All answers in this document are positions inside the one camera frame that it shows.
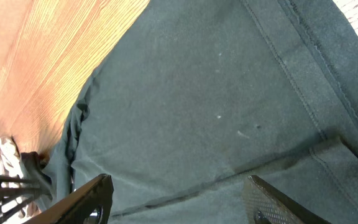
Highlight beige folded trousers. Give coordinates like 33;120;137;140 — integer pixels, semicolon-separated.
0;137;39;223

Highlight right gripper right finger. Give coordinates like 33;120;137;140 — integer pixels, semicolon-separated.
243;175;329;224

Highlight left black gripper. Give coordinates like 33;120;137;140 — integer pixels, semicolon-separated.
0;175;42;223

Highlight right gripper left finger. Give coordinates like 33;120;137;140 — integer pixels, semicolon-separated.
25;174;114;224

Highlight black Nike t-shirt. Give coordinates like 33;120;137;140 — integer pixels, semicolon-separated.
37;0;358;223

